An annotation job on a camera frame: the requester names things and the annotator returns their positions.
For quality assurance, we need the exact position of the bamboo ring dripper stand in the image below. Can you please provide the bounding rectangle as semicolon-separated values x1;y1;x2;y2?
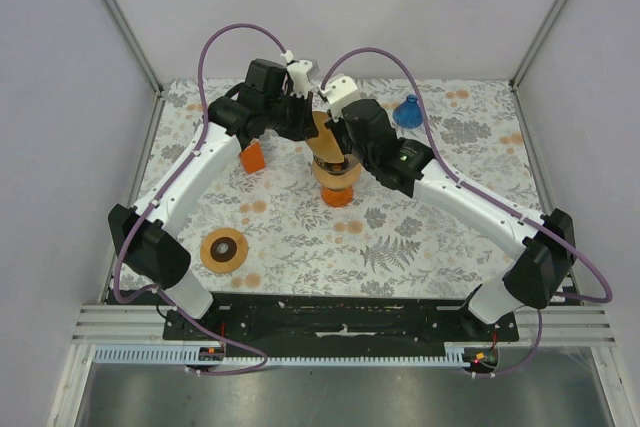
312;163;362;190

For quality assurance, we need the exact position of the orange coffee filter box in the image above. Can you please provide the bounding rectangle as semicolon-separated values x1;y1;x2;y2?
239;140;266;174

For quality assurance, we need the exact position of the blue cone dripper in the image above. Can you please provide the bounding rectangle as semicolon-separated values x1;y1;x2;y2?
392;94;423;129

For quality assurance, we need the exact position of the brown paper coffee filter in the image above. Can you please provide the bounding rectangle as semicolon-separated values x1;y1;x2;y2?
306;111;344;164

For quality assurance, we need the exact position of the aluminium frame post right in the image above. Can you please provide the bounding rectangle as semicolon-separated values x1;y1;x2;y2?
509;0;570;92

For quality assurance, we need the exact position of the aluminium frame post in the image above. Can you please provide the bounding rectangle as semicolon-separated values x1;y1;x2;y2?
100;0;164;97
509;0;570;92

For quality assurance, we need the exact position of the aluminium rail front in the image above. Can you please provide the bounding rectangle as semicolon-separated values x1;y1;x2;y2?
72;305;616;347

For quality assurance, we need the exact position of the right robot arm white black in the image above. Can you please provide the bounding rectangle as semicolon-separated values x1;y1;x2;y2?
332;99;575;341

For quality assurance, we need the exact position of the aluminium frame post left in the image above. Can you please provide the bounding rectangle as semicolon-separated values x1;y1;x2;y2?
100;0;164;97

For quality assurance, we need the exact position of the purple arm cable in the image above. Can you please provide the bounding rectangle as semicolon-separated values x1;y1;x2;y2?
320;47;614;380
112;22;269;376

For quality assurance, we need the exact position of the floral patterned table mat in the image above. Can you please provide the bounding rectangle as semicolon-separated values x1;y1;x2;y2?
108;76;566;303

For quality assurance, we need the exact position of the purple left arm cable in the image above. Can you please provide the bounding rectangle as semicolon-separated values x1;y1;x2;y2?
112;22;269;376

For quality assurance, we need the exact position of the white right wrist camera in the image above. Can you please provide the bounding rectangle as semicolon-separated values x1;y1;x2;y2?
319;74;361;121

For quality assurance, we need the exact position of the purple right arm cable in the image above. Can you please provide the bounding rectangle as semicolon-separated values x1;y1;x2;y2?
320;47;614;380

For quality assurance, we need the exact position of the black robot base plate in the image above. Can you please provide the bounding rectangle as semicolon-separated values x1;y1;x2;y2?
162;289;520;357

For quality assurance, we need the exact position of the light blue cable duct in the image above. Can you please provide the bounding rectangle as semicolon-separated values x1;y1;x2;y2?
93;344;479;368

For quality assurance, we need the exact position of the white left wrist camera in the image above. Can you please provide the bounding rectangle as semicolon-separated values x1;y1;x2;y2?
281;50;319;99

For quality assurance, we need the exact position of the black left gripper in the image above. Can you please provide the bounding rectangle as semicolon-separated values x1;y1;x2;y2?
265;88;319;143

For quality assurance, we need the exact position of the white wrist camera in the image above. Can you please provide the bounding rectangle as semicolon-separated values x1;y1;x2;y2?
319;74;361;121
281;50;319;99

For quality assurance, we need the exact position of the ribbed glass coffee dripper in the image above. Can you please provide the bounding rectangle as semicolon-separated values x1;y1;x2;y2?
313;155;358;176

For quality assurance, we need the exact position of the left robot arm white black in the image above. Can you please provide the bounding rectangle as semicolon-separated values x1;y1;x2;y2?
108;59;318;340

